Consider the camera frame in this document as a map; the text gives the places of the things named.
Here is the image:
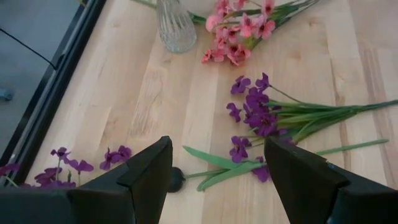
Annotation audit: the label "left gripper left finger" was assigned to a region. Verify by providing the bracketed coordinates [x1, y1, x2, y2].
[0, 136, 174, 224]

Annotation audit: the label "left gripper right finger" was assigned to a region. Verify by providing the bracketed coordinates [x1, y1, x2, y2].
[264, 136, 398, 224]

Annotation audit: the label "dark purple artificial tulip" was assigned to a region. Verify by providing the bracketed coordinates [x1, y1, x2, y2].
[167, 139, 389, 193]

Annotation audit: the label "purple artificial flower bunch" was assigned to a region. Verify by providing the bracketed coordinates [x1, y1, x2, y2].
[0, 145, 133, 190]
[226, 73, 398, 183]

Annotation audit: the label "pink artificial flower bunch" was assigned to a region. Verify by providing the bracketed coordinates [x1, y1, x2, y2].
[200, 0, 321, 67]

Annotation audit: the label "clear ribbed glass vase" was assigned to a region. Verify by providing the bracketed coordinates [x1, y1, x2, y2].
[156, 0, 198, 54]

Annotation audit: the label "black metal table frame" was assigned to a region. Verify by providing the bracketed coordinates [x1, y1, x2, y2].
[0, 0, 106, 184]

